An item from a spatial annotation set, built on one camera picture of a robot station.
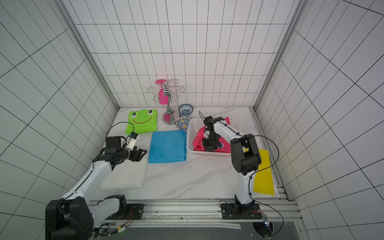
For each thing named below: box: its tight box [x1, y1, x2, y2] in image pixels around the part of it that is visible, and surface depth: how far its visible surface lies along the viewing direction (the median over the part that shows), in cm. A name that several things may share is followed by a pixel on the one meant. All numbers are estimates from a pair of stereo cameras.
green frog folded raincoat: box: [125, 109, 158, 135], surface depth 112 cm
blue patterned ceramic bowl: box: [178, 103, 194, 117], surface depth 119 cm
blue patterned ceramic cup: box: [175, 116, 191, 131], surface depth 109 cm
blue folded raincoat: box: [148, 130, 188, 164], surface depth 97 cm
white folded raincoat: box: [100, 149, 150, 191], surface depth 82 cm
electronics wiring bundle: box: [91, 210, 134, 239], surface depth 69 cm
